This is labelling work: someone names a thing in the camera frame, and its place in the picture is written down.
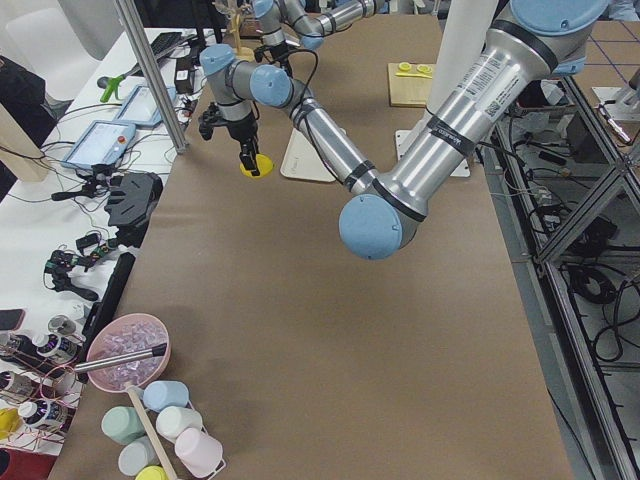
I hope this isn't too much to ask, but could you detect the teach pendant tablet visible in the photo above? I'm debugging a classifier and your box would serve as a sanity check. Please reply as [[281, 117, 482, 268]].
[[61, 120, 136, 170], [114, 84, 162, 128]]

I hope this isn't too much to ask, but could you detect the cream rabbit tray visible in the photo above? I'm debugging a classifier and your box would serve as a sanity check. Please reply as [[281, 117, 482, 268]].
[[280, 129, 336, 183]]

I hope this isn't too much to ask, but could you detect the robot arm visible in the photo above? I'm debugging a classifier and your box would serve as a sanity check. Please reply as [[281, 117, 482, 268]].
[[199, 1, 607, 260], [252, 0, 386, 61]]

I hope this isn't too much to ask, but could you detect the wooden mug tree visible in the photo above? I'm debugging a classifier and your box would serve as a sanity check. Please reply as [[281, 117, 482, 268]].
[[212, 0, 261, 61]]

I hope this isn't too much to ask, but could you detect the wooden cutting board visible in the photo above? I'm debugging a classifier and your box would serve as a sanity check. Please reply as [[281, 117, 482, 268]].
[[387, 61, 435, 108]]

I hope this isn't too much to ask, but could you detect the yellow lemon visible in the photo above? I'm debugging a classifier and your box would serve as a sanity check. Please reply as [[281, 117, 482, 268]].
[[239, 154, 274, 179]]

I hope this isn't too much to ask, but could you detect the wooden stick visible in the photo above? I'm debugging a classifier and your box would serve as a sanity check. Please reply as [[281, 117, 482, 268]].
[[125, 383, 178, 480]]

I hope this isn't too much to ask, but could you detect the grey cup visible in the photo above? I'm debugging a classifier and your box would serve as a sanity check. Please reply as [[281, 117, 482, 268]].
[[118, 436, 160, 477]]

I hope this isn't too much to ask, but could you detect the pink bowl with ice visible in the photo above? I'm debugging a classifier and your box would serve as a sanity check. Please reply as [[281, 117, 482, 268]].
[[86, 313, 171, 393]]

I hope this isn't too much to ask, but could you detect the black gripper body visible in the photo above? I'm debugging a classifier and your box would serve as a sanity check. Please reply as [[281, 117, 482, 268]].
[[227, 112, 258, 144], [259, 43, 292, 63]]

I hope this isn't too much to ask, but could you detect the green cup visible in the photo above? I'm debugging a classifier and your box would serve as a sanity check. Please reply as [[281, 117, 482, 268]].
[[101, 406, 146, 445]]

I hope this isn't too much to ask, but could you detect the blue cup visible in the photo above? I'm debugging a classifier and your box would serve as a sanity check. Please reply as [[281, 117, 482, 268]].
[[143, 380, 190, 413]]

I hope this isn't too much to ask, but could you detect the white cup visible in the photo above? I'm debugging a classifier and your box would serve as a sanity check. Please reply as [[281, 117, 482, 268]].
[[155, 406, 203, 443]]

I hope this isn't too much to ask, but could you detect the pink cup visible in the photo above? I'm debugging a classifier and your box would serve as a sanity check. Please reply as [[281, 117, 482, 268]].
[[174, 427, 224, 478]]

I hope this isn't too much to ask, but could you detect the aluminium frame post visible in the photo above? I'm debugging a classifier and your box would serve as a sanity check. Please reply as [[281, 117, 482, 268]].
[[114, 0, 187, 154]]

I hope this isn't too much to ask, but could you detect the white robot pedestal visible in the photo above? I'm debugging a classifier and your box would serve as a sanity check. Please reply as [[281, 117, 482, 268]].
[[394, 0, 496, 178]]

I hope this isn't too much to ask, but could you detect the yellow cup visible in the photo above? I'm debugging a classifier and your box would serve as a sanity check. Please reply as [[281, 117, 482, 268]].
[[135, 465, 169, 480]]

